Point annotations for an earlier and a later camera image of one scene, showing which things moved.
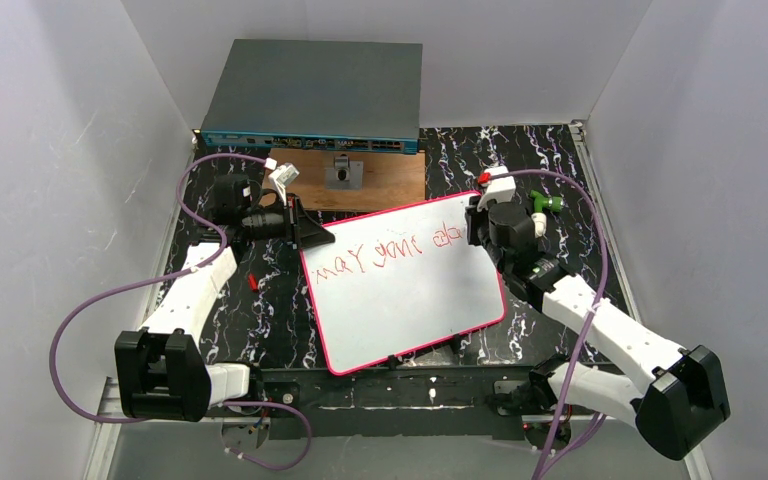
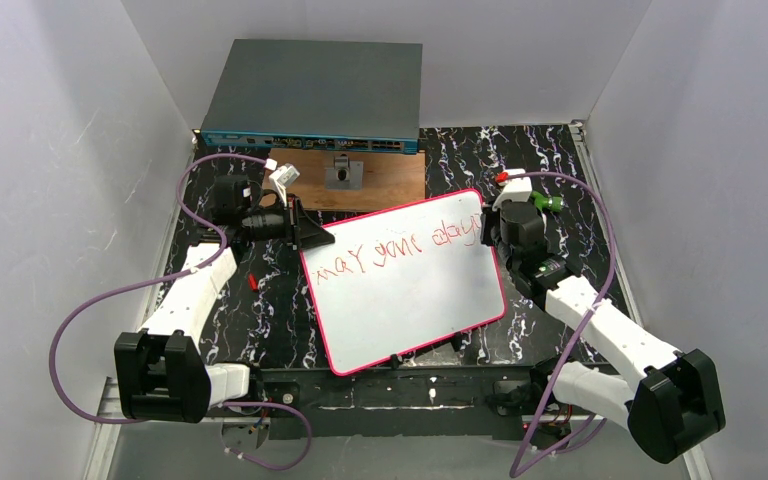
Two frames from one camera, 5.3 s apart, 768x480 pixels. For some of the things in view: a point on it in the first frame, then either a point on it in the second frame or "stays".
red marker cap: [253, 282] stays
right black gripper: [475, 229] to [492, 230]
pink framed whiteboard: [395, 282] stays
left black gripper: [294, 219] stays
